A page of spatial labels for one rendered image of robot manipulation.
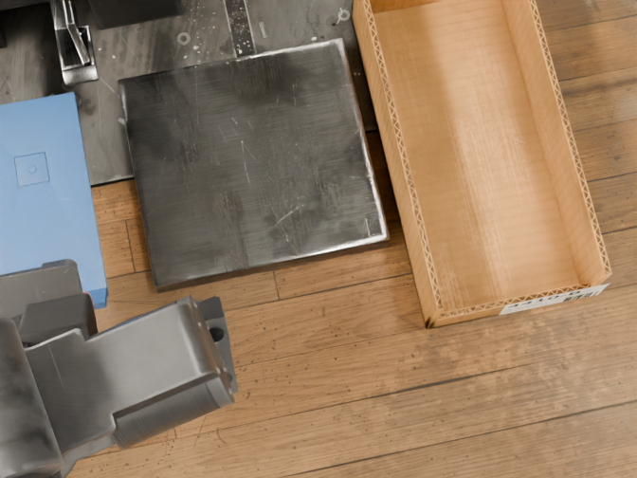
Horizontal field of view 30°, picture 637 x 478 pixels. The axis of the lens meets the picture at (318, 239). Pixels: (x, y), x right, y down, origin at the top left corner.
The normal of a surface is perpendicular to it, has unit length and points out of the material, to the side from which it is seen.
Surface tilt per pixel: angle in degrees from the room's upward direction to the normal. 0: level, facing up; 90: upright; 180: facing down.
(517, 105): 0
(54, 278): 31
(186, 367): 4
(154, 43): 0
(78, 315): 59
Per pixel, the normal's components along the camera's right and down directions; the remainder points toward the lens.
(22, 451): 0.62, -0.44
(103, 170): 0.02, -0.25
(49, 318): -0.14, -0.95
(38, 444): 0.80, -0.44
